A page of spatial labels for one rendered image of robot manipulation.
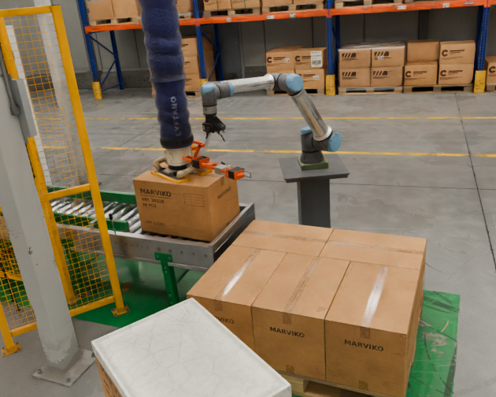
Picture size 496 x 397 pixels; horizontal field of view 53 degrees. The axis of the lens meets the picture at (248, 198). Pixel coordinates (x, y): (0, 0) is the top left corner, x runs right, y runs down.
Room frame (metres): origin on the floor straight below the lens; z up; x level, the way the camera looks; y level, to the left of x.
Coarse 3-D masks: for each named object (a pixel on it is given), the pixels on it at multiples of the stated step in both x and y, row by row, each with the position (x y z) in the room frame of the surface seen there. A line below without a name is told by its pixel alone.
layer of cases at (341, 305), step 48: (240, 240) 3.00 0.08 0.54; (288, 240) 2.94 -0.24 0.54; (336, 240) 2.88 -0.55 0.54; (384, 240) 2.82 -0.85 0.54; (192, 288) 2.46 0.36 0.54; (240, 288) 2.42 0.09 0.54; (288, 288) 2.37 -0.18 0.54; (336, 288) 2.33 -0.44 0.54; (384, 288) 2.29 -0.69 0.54; (240, 336) 2.27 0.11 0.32; (288, 336) 2.15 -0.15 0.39; (336, 336) 2.04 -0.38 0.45; (384, 336) 1.94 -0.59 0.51; (384, 384) 1.94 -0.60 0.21
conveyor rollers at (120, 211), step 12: (60, 204) 3.94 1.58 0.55; (72, 204) 3.93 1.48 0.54; (84, 204) 3.93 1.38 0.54; (108, 204) 3.92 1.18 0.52; (120, 204) 3.82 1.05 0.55; (132, 204) 3.81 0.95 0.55; (108, 216) 3.64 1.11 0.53; (120, 216) 3.63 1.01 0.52; (132, 216) 3.62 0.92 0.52; (132, 228) 3.34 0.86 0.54; (192, 240) 3.06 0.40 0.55
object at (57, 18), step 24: (24, 72) 3.00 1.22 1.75; (72, 72) 3.09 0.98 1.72; (48, 96) 3.04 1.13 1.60; (72, 96) 3.08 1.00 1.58; (48, 168) 3.00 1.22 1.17; (72, 192) 3.03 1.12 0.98; (96, 192) 3.08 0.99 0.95; (96, 216) 3.10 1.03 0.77; (72, 264) 3.00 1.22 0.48; (96, 288) 3.05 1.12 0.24; (0, 312) 2.75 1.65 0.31; (24, 312) 2.84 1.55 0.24; (72, 312) 2.95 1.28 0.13; (120, 312) 3.08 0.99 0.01
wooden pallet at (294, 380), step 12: (420, 312) 2.72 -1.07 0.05; (276, 372) 2.19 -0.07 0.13; (300, 384) 2.13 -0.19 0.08; (312, 384) 2.18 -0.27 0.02; (336, 384) 2.04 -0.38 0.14; (312, 396) 2.10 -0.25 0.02; (324, 396) 2.09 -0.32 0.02; (336, 396) 2.08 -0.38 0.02; (348, 396) 2.07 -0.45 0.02; (360, 396) 2.07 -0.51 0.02; (372, 396) 2.06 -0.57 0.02; (384, 396) 1.94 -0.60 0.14
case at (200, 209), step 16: (144, 176) 3.30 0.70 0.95; (192, 176) 3.21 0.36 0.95; (208, 176) 3.19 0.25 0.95; (224, 176) 3.20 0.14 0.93; (144, 192) 3.23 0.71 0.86; (160, 192) 3.17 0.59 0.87; (176, 192) 3.11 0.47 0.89; (192, 192) 3.05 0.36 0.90; (208, 192) 3.00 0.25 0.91; (224, 192) 3.18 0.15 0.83; (144, 208) 3.24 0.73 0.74; (160, 208) 3.18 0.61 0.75; (176, 208) 3.12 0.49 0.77; (192, 208) 3.06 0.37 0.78; (208, 208) 3.00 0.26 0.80; (224, 208) 3.16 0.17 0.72; (144, 224) 3.26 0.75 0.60; (160, 224) 3.19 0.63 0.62; (176, 224) 3.13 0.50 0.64; (192, 224) 3.07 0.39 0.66; (208, 224) 3.01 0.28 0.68; (224, 224) 3.14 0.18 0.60; (208, 240) 3.02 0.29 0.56
